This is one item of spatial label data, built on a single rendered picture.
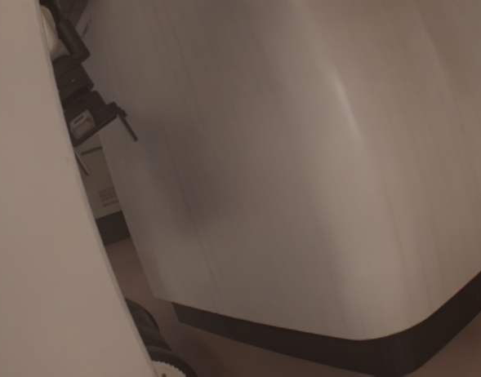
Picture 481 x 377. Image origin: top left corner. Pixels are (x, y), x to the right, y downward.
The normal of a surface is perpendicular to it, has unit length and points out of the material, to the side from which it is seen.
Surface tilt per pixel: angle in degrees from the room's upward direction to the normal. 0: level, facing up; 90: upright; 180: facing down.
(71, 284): 90
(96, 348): 90
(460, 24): 90
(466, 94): 90
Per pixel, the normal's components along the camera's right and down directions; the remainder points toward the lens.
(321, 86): -0.30, 0.13
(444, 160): 0.46, -0.12
